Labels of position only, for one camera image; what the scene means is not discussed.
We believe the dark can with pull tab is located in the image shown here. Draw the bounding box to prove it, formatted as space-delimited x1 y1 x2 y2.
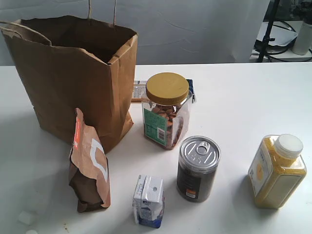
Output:
176 136 221 202

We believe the large brown paper bag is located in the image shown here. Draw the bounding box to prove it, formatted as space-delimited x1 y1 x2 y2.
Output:
0 15 138 152

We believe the almond jar with yellow lid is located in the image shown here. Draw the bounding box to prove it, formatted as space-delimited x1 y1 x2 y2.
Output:
141 72 193 150

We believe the flat box behind jar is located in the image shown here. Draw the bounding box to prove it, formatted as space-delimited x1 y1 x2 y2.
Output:
131 79 196 103

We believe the small white blue carton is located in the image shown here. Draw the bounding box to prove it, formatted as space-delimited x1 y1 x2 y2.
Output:
132 175 164 228

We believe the brown kraft coffee pouch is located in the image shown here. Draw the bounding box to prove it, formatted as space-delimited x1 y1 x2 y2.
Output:
69 108 111 213

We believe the yellow grain bottle white cap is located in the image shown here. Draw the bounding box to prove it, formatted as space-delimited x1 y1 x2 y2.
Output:
248 134 307 209

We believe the white cylinder in background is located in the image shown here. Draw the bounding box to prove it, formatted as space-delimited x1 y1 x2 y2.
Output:
292 21 312 56

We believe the black tripod stand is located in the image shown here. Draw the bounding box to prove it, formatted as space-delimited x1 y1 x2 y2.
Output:
257 0 280 63

